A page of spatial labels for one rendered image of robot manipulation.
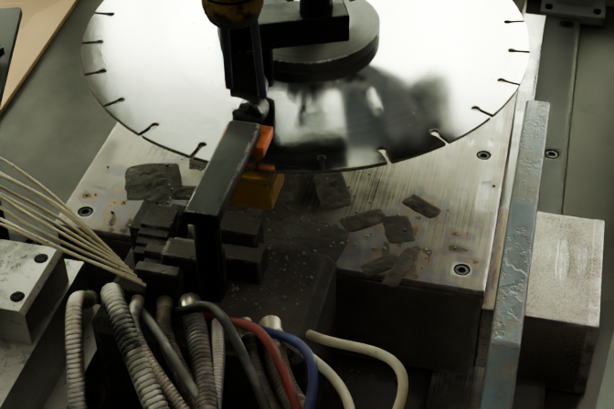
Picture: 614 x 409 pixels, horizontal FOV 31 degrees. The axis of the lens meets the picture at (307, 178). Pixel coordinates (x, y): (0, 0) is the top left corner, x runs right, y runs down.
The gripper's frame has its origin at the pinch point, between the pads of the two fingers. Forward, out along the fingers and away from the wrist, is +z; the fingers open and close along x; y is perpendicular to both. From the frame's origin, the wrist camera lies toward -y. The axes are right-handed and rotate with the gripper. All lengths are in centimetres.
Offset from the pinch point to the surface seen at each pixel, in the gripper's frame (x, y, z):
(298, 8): -3.0, 9.7, 0.7
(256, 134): -1.5, 17.7, 6.2
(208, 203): -2.3, 24.5, 8.0
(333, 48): 0.9, 4.6, 3.7
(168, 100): -7.2, 10.5, 11.0
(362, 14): 1.8, -0.2, 2.0
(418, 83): 7.0, 6.6, 1.9
